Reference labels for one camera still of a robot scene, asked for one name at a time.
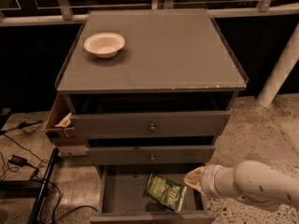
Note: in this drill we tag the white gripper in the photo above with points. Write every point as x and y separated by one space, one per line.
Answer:
207 181

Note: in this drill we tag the grey drawer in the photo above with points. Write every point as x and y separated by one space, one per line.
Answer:
136 125
123 198
141 155

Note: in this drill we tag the black metal stand bar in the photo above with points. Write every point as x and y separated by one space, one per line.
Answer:
43 186

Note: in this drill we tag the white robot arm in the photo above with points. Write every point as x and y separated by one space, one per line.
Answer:
250 182

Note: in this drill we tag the grey top drawer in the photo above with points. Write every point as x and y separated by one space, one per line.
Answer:
136 125

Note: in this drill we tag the white cylindrical post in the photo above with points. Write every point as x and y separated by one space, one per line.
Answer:
286 62

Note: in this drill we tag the white paper bowl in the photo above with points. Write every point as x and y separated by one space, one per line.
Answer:
104 45

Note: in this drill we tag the green jalapeno chip bag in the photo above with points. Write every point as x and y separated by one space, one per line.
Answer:
165 192

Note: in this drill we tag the grey middle drawer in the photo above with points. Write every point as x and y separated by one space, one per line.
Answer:
141 155

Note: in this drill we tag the top drawer metal knob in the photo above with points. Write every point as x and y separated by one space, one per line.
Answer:
152 128

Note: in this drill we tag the brown cardboard box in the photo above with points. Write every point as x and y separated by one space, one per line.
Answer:
61 132

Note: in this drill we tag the metal railing frame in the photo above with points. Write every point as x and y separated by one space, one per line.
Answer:
34 12

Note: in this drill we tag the black power adapter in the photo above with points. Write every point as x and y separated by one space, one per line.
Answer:
16 160

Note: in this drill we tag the grey bottom drawer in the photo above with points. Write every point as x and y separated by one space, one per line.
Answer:
123 198

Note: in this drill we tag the grey drawer cabinet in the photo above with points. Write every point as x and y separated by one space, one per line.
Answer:
173 60

